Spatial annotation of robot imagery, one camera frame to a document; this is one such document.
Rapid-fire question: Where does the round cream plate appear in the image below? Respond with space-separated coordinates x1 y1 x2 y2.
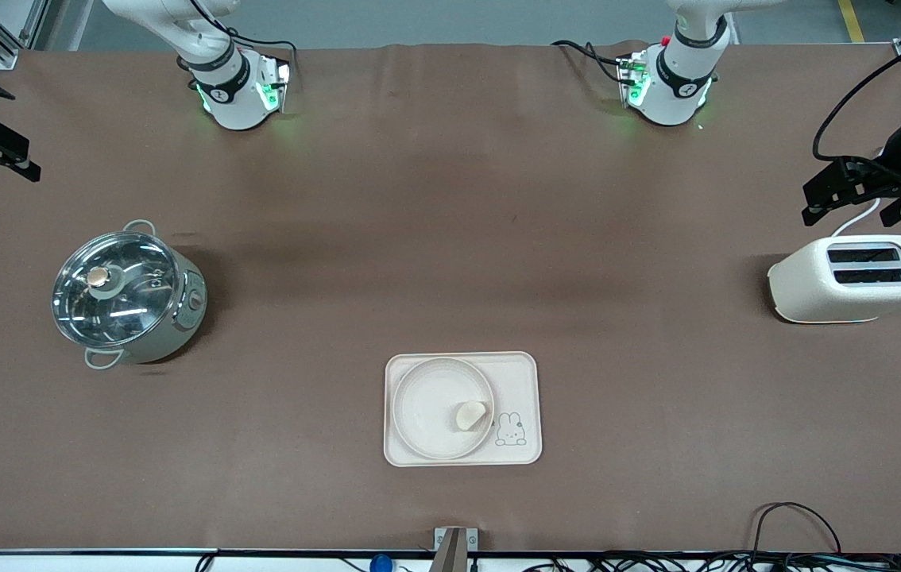
392 357 497 462

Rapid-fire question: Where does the white steamed bun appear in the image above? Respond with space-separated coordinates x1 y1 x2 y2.
453 401 488 432

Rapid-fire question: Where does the black right arm base cable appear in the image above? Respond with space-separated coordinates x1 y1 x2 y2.
190 0 298 80

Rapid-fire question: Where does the black looped cable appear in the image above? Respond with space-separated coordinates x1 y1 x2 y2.
752 501 843 557

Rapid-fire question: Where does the cream rabbit print tray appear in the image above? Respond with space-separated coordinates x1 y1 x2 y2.
383 351 543 467

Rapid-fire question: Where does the grey metal camera bracket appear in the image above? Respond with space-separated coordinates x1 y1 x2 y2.
434 527 480 572

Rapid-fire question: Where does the steel pot with glass lid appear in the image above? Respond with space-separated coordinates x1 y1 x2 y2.
52 220 208 371

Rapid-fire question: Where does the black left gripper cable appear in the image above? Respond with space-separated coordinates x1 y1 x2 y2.
812 24 901 164

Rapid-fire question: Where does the white toaster power cable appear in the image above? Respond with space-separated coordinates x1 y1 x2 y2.
830 197 885 239

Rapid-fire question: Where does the black cable bundle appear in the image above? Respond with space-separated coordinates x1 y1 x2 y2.
526 551 901 572

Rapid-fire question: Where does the black left arm base cable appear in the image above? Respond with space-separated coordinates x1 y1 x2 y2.
551 40 628 82

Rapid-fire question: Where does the black arm base cable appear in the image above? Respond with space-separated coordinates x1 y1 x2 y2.
190 0 298 80
551 40 628 82

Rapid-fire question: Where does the glass pot lid with knob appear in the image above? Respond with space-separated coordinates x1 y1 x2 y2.
52 230 182 349

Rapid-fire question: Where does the brown table cloth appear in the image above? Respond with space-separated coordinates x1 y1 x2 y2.
0 41 901 555

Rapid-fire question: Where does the cream two-slot toaster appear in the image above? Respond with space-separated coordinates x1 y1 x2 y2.
767 234 901 325

